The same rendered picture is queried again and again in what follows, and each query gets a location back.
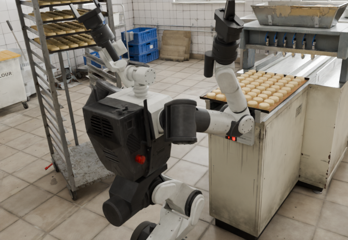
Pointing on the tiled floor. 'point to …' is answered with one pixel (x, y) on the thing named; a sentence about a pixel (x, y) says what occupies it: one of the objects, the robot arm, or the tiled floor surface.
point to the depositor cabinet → (320, 124)
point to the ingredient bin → (11, 80)
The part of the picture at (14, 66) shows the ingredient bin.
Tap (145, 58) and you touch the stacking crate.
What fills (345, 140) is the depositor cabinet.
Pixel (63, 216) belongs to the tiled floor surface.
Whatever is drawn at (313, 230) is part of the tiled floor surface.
